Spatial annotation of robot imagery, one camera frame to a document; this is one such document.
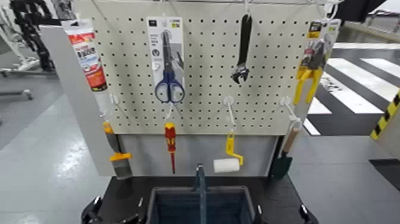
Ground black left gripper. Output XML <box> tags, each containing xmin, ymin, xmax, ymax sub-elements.
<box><xmin>81</xmin><ymin>195</ymin><xmax>147</xmax><ymax>224</ymax></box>

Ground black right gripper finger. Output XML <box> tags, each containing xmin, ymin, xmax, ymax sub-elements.
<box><xmin>298</xmin><ymin>204</ymin><xmax>311</xmax><ymax>223</ymax></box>
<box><xmin>255</xmin><ymin>204</ymin><xmax>264</xmax><ymax>224</ymax></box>

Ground red yellow screwdriver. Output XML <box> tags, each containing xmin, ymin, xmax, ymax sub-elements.
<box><xmin>164</xmin><ymin>122</ymin><xmax>177</xmax><ymax>175</ymax></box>

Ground blue grey crate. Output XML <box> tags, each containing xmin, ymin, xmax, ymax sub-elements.
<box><xmin>145</xmin><ymin>164</ymin><xmax>256</xmax><ymax>224</ymax></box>

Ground black floor mat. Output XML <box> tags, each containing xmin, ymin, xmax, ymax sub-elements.
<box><xmin>368</xmin><ymin>158</ymin><xmax>400</xmax><ymax>192</ymax></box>

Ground white pegboard hook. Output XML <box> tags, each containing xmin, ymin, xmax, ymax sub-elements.
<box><xmin>109</xmin><ymin>94</ymin><xmax>121</xmax><ymax>117</ymax></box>
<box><xmin>165</xmin><ymin>101</ymin><xmax>174</xmax><ymax>122</ymax></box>
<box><xmin>223</xmin><ymin>95</ymin><xmax>238</xmax><ymax>132</ymax></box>
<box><xmin>279</xmin><ymin>95</ymin><xmax>302</xmax><ymax>123</ymax></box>

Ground beige perforated pegboard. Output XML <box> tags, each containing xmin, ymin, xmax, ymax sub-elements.
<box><xmin>74</xmin><ymin>0</ymin><xmax>326</xmax><ymax>136</ymax></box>

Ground white red sealant tube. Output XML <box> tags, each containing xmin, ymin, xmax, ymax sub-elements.
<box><xmin>61</xmin><ymin>19</ymin><xmax>114</xmax><ymax>117</ymax></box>

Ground yellow pliers in card package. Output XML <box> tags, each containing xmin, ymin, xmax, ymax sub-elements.
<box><xmin>292</xmin><ymin>18</ymin><xmax>342</xmax><ymax>106</ymax></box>

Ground blue scissors in card package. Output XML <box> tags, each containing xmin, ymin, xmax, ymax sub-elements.
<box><xmin>146</xmin><ymin>16</ymin><xmax>186</xmax><ymax>104</ymax></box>

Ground black adjustable wrench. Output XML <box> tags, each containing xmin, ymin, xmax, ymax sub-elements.
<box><xmin>230</xmin><ymin>14</ymin><xmax>253</xmax><ymax>85</ymax></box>

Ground black robot in background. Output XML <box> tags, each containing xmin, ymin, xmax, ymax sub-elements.
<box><xmin>8</xmin><ymin>0</ymin><xmax>62</xmax><ymax>71</ymax></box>

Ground black box in background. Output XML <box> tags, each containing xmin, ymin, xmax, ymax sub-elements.
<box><xmin>335</xmin><ymin>0</ymin><xmax>388</xmax><ymax>23</ymax></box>

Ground grey brush with yellow handle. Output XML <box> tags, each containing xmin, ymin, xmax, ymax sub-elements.
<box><xmin>102</xmin><ymin>122</ymin><xmax>133</xmax><ymax>180</ymax></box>

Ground green trowel with wooden handle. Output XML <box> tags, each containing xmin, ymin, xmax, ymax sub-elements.
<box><xmin>271</xmin><ymin>126</ymin><xmax>301</xmax><ymax>181</ymax></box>

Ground yellow handled white paint roller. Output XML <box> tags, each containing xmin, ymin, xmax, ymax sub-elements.
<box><xmin>212</xmin><ymin>131</ymin><xmax>244</xmax><ymax>174</ymax></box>

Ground white metal stand frame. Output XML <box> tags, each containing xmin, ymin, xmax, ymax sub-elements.
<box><xmin>0</xmin><ymin>5</ymin><xmax>42</xmax><ymax>77</ymax></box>

